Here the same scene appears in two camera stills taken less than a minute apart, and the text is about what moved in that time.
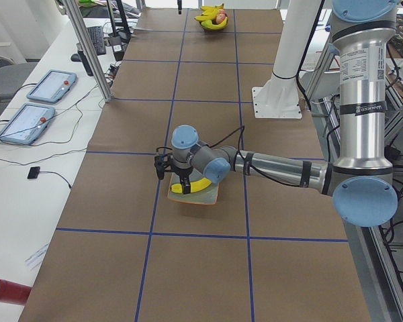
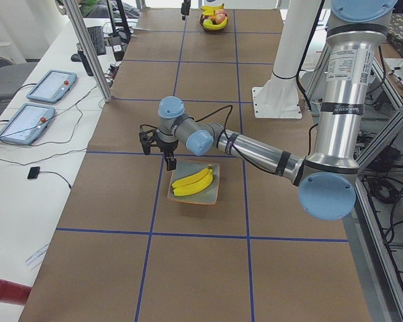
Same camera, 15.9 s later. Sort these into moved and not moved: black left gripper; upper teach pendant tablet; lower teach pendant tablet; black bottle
Moved: black left gripper
Not moved: lower teach pendant tablet; black bottle; upper teach pendant tablet
